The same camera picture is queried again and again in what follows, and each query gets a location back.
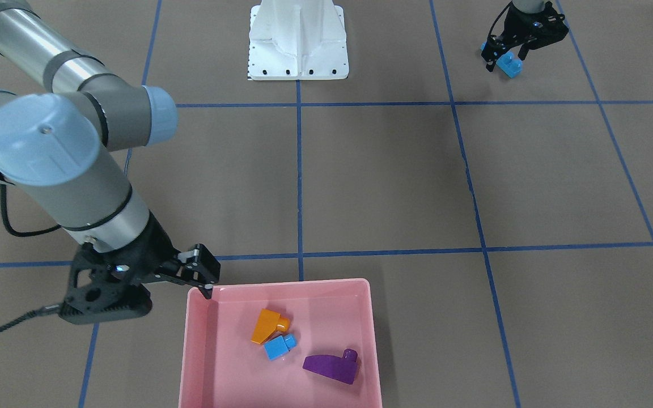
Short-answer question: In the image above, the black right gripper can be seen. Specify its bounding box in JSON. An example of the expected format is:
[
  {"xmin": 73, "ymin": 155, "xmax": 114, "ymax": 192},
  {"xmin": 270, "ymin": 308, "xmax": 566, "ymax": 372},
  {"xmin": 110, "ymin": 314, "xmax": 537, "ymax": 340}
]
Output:
[{"xmin": 58, "ymin": 214, "xmax": 221, "ymax": 325}]

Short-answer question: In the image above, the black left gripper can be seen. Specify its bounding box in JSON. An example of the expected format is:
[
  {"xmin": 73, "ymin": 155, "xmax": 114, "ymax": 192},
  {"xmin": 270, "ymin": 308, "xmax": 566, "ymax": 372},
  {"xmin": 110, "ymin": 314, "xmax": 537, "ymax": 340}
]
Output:
[{"xmin": 480, "ymin": 5, "xmax": 569, "ymax": 72}]

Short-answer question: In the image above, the long blue four-stud block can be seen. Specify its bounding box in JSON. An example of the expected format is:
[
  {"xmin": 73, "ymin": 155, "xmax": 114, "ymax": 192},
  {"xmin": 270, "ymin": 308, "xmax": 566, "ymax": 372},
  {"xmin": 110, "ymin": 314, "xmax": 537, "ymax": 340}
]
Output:
[{"xmin": 496, "ymin": 50, "xmax": 523, "ymax": 78}]

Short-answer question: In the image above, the orange block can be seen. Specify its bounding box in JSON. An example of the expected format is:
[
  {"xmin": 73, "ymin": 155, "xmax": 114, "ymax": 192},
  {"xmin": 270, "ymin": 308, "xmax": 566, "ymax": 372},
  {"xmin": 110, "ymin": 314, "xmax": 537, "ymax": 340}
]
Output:
[{"xmin": 251, "ymin": 308, "xmax": 291, "ymax": 345}]

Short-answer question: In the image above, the small blue block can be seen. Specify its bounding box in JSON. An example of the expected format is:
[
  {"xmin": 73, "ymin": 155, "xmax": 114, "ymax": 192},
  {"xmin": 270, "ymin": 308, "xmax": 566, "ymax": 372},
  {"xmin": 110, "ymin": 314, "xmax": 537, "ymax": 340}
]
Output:
[{"xmin": 263, "ymin": 334, "xmax": 298, "ymax": 361}]

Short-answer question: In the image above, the purple block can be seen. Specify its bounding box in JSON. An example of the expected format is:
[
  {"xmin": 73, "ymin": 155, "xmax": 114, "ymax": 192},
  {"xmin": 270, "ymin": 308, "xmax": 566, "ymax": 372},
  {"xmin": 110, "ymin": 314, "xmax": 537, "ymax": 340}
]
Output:
[{"xmin": 302, "ymin": 348, "xmax": 359, "ymax": 385}]

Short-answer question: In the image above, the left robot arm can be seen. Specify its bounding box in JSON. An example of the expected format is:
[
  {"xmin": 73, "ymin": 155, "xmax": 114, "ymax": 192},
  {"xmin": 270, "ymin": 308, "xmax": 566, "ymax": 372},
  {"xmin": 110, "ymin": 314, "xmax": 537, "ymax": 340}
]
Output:
[{"xmin": 480, "ymin": 1, "xmax": 570, "ymax": 72}]

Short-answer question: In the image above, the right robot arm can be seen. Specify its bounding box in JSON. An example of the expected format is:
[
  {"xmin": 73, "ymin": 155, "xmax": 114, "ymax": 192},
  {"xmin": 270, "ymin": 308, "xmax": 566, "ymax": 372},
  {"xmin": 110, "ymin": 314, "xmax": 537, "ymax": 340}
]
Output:
[{"xmin": 0, "ymin": 1, "xmax": 221, "ymax": 325}]

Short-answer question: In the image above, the pink plastic box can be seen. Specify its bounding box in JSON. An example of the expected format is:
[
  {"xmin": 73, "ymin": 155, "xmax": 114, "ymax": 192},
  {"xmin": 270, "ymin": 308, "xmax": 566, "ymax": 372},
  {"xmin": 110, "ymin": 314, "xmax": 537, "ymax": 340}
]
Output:
[{"xmin": 179, "ymin": 278, "xmax": 383, "ymax": 407}]

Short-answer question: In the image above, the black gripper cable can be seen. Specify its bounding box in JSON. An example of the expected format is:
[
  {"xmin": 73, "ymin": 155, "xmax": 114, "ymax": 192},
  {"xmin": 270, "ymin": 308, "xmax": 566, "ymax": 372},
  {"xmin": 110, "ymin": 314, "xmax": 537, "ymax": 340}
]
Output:
[{"xmin": 0, "ymin": 163, "xmax": 78, "ymax": 345}]

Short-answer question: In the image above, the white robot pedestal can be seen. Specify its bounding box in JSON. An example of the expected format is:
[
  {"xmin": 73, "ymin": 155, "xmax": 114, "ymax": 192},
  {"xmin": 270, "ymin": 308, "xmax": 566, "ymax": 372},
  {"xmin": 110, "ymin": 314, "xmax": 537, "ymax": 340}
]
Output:
[{"xmin": 247, "ymin": 1, "xmax": 350, "ymax": 81}]

